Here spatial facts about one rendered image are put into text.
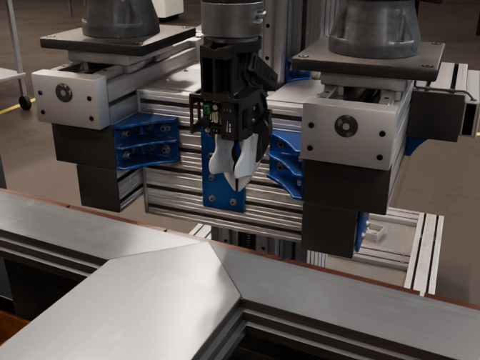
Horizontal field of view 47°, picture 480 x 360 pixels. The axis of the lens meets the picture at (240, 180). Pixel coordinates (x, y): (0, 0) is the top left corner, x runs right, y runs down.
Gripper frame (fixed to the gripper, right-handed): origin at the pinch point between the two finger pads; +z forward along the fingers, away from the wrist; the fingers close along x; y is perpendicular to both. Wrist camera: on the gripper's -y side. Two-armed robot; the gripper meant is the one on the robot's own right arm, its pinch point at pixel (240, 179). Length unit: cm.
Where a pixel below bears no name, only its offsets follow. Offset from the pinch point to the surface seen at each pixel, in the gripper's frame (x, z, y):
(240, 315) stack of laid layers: 9.2, 6.7, 19.3
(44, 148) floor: -214, 91, -172
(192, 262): 0.1, 5.5, 13.9
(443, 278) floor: 25, 91, -132
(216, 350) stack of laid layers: 9.2, 7.1, 24.9
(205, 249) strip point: 0.1, 5.5, 10.5
